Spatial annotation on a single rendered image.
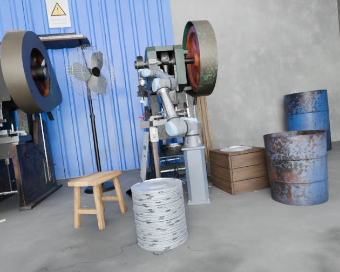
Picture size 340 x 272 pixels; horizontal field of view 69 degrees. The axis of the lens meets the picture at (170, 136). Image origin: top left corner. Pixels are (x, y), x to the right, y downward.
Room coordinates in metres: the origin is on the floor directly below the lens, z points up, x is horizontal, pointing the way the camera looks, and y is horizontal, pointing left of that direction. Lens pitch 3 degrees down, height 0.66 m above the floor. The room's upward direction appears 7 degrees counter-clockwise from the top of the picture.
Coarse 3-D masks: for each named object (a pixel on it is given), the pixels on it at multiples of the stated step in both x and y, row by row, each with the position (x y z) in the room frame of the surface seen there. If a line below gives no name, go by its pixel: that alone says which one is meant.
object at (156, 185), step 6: (150, 180) 1.55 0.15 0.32; (156, 180) 1.53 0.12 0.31; (162, 180) 1.51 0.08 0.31; (168, 180) 1.49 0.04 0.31; (174, 180) 1.48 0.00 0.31; (180, 180) 1.44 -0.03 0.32; (132, 186) 1.43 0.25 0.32; (138, 186) 1.43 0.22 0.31; (144, 186) 1.42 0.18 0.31; (150, 186) 1.38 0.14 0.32; (156, 186) 1.36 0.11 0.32; (162, 186) 1.36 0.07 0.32; (168, 186) 1.35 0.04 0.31; (174, 186) 1.34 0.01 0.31; (138, 192) 1.30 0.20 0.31; (144, 192) 1.28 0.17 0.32; (150, 192) 1.27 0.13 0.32
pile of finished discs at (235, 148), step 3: (231, 147) 2.42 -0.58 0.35; (234, 147) 2.34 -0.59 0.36; (237, 147) 2.32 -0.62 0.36; (240, 147) 2.29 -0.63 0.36; (243, 147) 2.31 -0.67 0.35; (246, 147) 2.29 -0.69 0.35; (249, 147) 2.27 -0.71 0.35; (252, 147) 2.22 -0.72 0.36; (222, 150) 2.30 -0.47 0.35; (225, 150) 2.27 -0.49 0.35; (228, 150) 2.25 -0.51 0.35; (231, 150) 2.23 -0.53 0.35; (234, 150) 2.20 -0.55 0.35; (237, 150) 2.14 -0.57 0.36; (240, 150) 2.14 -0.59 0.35; (243, 150) 2.15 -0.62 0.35
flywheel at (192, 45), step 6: (192, 30) 2.78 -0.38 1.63; (192, 36) 2.92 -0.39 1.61; (192, 42) 2.96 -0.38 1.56; (198, 42) 2.73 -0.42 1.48; (186, 48) 3.13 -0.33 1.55; (192, 48) 2.99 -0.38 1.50; (198, 48) 2.75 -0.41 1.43; (192, 54) 3.02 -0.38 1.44; (198, 54) 2.77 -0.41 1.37; (198, 60) 2.79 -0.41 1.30; (192, 66) 3.08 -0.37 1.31; (198, 66) 2.83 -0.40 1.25; (192, 72) 3.11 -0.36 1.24; (198, 72) 2.91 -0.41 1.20; (192, 78) 3.11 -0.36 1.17; (198, 78) 2.92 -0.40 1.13; (192, 84) 3.04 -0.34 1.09; (198, 84) 2.78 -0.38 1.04
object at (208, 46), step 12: (192, 24) 2.88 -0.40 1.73; (204, 24) 2.58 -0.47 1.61; (204, 36) 2.49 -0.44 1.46; (204, 48) 2.46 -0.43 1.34; (216, 48) 2.48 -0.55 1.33; (204, 60) 2.47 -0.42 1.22; (216, 60) 2.49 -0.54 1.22; (204, 72) 2.52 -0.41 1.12; (216, 72) 2.54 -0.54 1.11; (204, 84) 2.61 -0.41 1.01; (192, 96) 2.95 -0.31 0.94
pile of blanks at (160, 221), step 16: (160, 192) 1.28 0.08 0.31; (176, 192) 1.32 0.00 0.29; (144, 208) 1.29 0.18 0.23; (160, 208) 1.27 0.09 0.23; (176, 208) 1.33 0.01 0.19; (144, 224) 1.29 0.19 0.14; (160, 224) 1.27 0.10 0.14; (176, 224) 1.30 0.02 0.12; (144, 240) 1.32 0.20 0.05; (160, 240) 1.27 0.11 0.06; (176, 240) 1.31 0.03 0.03
